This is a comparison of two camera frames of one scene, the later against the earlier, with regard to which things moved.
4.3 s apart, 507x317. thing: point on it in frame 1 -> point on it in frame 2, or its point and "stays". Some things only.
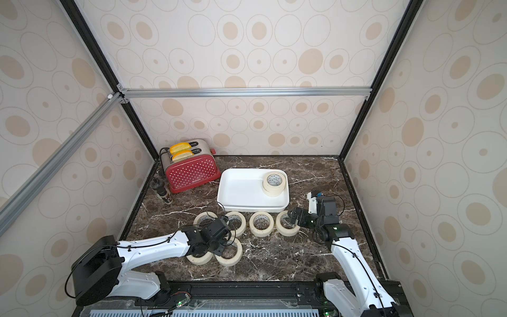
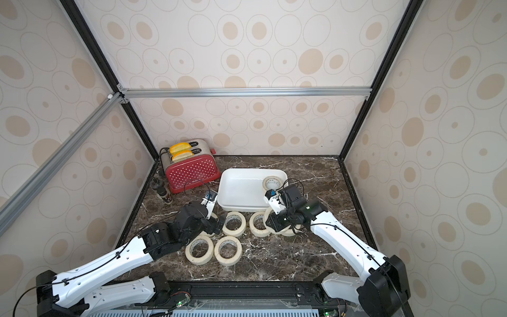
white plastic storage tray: [240, 190] stays
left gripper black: [222, 248] -> [214, 226]
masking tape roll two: [274, 190] -> [288, 230]
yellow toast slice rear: [180, 146] stays
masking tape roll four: [284, 230] stays
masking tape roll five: [238, 232] stays
